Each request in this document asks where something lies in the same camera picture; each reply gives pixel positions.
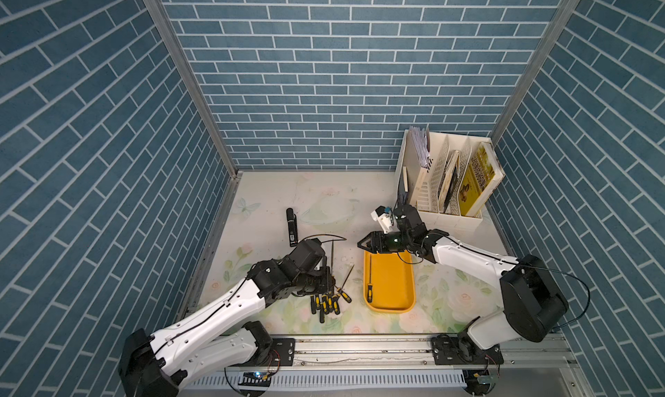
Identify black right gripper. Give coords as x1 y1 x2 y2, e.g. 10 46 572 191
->
357 231 411 253

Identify file tool yellow black handle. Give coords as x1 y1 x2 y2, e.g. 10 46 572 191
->
366 270 373 304

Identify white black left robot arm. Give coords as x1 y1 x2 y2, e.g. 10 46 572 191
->
118 239 334 396

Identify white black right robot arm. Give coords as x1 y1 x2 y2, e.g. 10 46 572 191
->
357 205 569 364

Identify lone angled file tool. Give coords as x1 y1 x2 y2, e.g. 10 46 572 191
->
337 265 354 304

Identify flat file in pile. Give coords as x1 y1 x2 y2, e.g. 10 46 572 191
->
332 294 341 315

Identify yellow plastic storage tray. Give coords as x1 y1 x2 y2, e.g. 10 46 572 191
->
363 252 417 313

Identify white perforated file organizer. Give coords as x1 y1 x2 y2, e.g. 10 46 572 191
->
394 127 504 233

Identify old black cover book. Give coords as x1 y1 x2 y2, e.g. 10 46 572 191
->
438 150 461 214

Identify purple striped papers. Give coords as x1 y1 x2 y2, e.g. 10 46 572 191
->
408 126 431 170

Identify yellow cover book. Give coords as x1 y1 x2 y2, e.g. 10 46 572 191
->
458 142 505 217

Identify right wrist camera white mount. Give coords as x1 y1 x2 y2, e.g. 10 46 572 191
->
371 206 398 234

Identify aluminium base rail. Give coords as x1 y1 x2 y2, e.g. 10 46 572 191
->
187 334 587 396

